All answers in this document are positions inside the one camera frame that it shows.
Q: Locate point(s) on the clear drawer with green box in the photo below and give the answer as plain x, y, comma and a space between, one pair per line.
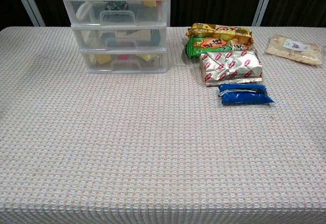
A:
147, 15

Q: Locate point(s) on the small green packet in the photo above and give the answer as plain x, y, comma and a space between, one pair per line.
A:
115, 5

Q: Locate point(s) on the clear drawer with red item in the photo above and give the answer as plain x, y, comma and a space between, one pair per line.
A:
152, 66

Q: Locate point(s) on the beige printed box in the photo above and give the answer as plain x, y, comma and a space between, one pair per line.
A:
132, 34

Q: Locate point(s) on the translucent plastic drawer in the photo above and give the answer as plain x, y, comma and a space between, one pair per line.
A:
86, 37

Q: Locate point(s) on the beige woven tablecloth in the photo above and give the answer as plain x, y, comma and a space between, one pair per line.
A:
152, 145

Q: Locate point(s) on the small red item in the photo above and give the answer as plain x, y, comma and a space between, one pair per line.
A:
124, 56

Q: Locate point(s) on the green orange snack packet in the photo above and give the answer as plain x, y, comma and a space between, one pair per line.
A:
203, 45

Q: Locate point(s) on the yellow block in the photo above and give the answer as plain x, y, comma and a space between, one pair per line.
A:
103, 59

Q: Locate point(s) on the silver red-print snack packet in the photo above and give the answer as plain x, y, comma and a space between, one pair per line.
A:
229, 67

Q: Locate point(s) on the blue snack packet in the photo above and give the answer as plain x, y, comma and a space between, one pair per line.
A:
242, 96

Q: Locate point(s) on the gold snack packet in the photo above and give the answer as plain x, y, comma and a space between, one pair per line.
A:
224, 31

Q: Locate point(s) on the small yellow toy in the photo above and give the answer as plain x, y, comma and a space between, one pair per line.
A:
149, 3

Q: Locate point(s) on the white round item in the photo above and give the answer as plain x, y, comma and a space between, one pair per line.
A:
82, 11

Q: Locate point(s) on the clear bag of beige snacks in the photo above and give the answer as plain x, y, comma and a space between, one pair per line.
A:
293, 51

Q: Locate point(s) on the white partition post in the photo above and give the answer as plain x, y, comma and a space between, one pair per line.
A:
28, 2
265, 2

